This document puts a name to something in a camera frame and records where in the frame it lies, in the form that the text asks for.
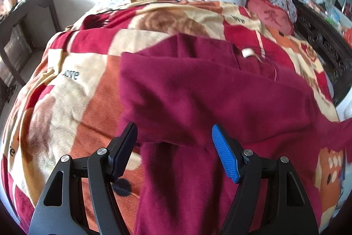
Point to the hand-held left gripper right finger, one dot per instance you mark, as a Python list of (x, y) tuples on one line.
[(225, 152)]

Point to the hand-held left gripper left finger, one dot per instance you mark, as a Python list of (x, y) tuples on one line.
[(125, 155)]

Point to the maroon sweater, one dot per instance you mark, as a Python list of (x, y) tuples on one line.
[(192, 91)]

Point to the red and orange printed blanket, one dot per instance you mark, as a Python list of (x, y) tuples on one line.
[(82, 102)]

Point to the red heart pillow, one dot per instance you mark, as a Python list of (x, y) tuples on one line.
[(271, 13)]

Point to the dark carved wooden headboard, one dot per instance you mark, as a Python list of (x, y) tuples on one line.
[(321, 39)]

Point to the red plastic bag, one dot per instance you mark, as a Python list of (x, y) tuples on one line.
[(348, 34)]

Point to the dark wooden table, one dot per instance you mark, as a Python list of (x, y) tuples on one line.
[(33, 2)]

